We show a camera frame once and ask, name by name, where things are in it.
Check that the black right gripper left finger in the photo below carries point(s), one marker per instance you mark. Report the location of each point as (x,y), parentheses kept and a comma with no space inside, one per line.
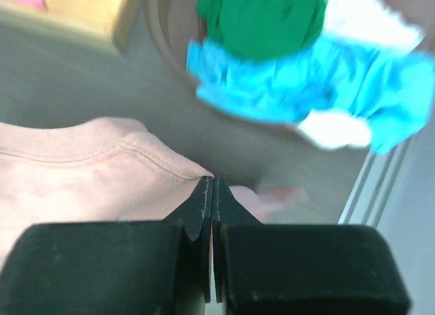
(122,267)

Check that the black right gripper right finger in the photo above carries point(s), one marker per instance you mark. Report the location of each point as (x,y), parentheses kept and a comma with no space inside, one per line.
(300,269)

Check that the dusty pink mario t shirt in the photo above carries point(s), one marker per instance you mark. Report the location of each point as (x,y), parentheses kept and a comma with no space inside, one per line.
(104,169)

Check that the light blue t shirt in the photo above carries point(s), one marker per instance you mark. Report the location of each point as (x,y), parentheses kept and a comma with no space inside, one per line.
(277,92)

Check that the green t shirt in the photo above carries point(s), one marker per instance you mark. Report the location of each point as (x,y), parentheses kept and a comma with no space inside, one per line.
(263,29)

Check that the brown oval laundry basket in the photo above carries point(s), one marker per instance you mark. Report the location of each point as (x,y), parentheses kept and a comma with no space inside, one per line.
(172,23)

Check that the wooden clothes rack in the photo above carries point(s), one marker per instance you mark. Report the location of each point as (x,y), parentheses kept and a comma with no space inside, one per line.
(102,24)

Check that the white cloth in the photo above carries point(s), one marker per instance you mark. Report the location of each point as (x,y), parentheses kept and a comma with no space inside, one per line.
(370,19)

